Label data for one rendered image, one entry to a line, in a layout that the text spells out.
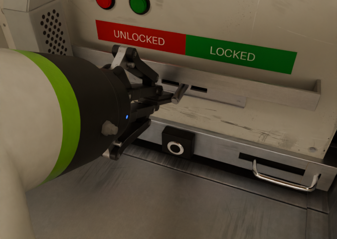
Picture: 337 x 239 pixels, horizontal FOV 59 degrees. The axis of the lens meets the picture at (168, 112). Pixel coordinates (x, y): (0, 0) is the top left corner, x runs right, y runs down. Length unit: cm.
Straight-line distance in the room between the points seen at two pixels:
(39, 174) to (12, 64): 6
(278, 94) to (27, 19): 36
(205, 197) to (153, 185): 10
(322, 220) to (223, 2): 38
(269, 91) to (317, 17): 11
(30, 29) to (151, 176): 32
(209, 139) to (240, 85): 15
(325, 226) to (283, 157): 12
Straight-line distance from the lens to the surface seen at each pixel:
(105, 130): 22
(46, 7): 48
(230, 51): 46
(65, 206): 56
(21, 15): 47
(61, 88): 19
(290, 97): 44
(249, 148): 54
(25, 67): 18
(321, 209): 59
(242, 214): 54
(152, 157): 61
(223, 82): 44
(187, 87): 50
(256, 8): 43
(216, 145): 56
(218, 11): 44
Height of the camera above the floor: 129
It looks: 38 degrees down
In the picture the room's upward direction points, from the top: straight up
